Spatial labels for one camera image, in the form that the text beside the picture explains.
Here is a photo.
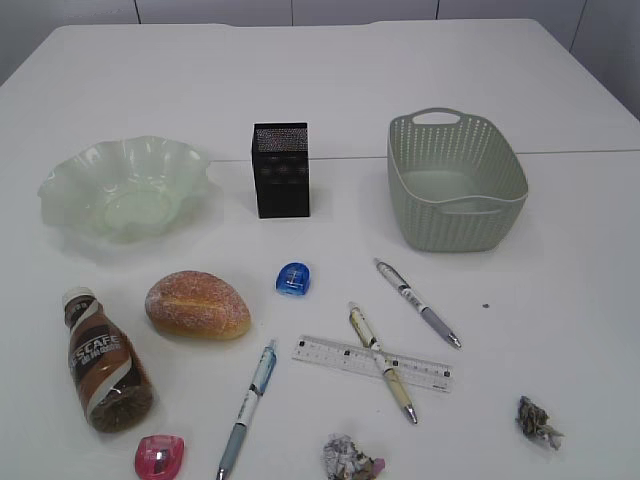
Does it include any blue pencil sharpener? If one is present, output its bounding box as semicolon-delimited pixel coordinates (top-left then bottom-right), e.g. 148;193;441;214
275;262;311;296

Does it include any sugar-dusted bread roll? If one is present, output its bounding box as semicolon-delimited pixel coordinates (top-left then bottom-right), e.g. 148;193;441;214
145;271;252;341

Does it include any paper ball with pink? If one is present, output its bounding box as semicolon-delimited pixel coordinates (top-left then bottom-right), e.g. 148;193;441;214
322;434;386;480

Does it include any brown Nescafe coffee bottle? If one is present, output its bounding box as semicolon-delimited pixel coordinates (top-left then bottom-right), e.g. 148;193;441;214
62;287;154;433

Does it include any grey-brown paper ball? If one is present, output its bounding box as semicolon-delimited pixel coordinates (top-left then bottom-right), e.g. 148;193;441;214
516;395;564;450

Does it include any black mesh pen holder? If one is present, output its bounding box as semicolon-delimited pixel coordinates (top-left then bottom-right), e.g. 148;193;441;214
251;122;310;219

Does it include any light blue retractable pen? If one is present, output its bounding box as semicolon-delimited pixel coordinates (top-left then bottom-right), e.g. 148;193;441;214
216;339;277;480

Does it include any white grey grip pen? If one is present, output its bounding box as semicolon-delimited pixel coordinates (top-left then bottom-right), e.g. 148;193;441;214
374;258;462;349

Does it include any grey-green plastic woven basket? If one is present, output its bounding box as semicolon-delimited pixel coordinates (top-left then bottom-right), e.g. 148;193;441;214
387;111;529;253

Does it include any beige retractable pen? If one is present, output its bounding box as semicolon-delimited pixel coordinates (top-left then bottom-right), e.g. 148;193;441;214
348;302;418;425

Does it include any pale green wavy glass plate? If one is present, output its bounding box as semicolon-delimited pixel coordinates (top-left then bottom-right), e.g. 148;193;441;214
38;135;211;243

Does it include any pink pencil sharpener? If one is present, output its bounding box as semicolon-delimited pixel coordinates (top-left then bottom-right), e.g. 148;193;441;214
134;435;185;480

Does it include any clear plastic ruler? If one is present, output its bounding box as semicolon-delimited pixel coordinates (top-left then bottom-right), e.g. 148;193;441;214
292;335;454;393

